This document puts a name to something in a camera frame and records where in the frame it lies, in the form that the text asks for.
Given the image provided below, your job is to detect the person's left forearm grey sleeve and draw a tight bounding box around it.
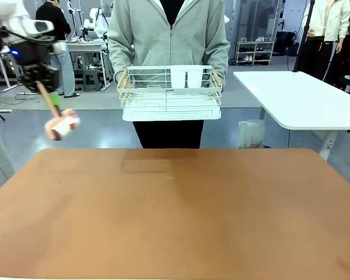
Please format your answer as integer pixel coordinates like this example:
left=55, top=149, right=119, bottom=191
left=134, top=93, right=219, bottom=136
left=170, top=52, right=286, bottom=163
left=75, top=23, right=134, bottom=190
left=202, top=26, right=231, bottom=80

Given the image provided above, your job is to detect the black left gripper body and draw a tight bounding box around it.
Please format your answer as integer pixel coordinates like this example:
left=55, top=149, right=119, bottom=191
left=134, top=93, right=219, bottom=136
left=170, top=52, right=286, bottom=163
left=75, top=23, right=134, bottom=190
left=14, top=40, right=60, bottom=93

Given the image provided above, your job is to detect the thin black left gripper cable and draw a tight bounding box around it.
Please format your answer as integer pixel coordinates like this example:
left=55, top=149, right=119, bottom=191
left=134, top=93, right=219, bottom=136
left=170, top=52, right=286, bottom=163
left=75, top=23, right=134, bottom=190
left=0, top=26, right=57, bottom=45

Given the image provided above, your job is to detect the grey plastic stool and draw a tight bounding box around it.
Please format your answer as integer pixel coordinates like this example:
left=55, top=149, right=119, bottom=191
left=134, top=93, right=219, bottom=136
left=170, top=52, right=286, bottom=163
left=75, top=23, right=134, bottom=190
left=80, top=68, right=102, bottom=92

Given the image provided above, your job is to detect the person in grey hoodie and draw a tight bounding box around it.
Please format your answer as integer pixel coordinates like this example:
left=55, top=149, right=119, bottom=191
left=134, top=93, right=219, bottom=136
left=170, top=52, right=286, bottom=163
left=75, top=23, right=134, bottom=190
left=107, top=0, right=231, bottom=149

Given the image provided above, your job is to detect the person in black top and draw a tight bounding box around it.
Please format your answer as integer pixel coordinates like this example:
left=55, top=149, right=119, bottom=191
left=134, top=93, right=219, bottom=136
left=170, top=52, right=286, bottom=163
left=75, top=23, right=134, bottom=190
left=35, top=0, right=81, bottom=99

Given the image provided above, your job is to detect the white side table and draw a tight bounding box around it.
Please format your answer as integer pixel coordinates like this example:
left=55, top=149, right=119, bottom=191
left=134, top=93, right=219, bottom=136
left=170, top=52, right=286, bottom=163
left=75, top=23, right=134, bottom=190
left=233, top=71, right=350, bottom=162

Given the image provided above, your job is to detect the wooden-handled pink white brush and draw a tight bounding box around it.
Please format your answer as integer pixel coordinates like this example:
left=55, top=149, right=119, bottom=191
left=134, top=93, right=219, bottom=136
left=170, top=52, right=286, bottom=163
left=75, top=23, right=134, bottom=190
left=36, top=81, right=81, bottom=142

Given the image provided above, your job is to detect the grey background work table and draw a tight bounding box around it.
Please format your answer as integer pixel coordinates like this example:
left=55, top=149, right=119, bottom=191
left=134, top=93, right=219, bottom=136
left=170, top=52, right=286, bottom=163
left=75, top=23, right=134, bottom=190
left=64, top=40, right=112, bottom=90

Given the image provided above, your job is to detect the white double utensil holder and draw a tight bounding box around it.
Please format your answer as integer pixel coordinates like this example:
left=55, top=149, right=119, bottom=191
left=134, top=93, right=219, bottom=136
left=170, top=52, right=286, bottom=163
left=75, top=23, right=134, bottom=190
left=169, top=65, right=205, bottom=89

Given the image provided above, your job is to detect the person's left hand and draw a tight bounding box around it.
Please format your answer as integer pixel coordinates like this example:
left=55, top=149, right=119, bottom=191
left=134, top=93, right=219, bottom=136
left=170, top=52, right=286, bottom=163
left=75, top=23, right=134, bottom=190
left=210, top=69, right=223, bottom=88

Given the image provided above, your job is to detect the person's right hand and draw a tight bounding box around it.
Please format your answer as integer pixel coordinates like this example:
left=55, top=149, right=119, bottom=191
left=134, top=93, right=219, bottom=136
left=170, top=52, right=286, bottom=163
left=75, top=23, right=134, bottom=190
left=118, top=69, right=133, bottom=89

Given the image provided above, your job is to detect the white plastic bag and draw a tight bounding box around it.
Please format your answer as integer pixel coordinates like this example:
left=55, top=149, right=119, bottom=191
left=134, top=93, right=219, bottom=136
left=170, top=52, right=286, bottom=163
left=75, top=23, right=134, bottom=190
left=238, top=119, right=267, bottom=149

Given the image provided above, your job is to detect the black suitcase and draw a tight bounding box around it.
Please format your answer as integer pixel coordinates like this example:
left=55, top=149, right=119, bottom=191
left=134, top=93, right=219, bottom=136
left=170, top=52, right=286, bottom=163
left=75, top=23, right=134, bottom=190
left=275, top=30, right=299, bottom=57

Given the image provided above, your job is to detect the person's right forearm grey sleeve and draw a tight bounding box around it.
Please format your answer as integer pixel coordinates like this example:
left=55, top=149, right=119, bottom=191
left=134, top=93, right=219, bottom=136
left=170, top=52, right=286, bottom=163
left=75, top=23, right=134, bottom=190
left=107, top=26, right=135, bottom=84

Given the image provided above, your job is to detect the black tripod pole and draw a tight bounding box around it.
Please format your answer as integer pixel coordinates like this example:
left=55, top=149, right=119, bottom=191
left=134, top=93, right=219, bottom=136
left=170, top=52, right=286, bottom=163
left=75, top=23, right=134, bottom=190
left=292, top=0, right=316, bottom=72

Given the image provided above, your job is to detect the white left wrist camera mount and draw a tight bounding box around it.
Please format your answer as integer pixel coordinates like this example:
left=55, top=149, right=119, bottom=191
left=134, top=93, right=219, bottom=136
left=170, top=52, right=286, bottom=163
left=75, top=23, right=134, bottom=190
left=0, top=18, right=55, bottom=38

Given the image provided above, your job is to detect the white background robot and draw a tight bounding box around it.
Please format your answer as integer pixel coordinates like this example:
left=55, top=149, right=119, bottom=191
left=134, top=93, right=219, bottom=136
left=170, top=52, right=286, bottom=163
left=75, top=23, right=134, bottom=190
left=80, top=7, right=110, bottom=41

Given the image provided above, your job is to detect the white wire dish rack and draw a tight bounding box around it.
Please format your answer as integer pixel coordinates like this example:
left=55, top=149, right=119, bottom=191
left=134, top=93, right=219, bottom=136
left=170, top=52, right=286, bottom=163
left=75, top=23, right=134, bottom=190
left=116, top=65, right=223, bottom=123

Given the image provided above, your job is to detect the wooden shoe rack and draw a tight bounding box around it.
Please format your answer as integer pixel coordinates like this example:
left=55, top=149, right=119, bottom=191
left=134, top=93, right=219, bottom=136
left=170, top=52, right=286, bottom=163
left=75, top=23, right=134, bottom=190
left=235, top=40, right=276, bottom=67

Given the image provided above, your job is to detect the white floor power strip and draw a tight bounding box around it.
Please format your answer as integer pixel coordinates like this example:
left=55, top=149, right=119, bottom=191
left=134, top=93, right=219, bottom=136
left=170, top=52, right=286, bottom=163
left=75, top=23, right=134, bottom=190
left=16, top=91, right=45, bottom=102

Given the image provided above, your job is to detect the person in white jacket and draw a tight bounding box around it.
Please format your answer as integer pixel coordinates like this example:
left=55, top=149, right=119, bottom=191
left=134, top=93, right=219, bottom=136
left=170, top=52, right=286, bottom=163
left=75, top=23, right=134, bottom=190
left=297, top=0, right=350, bottom=86

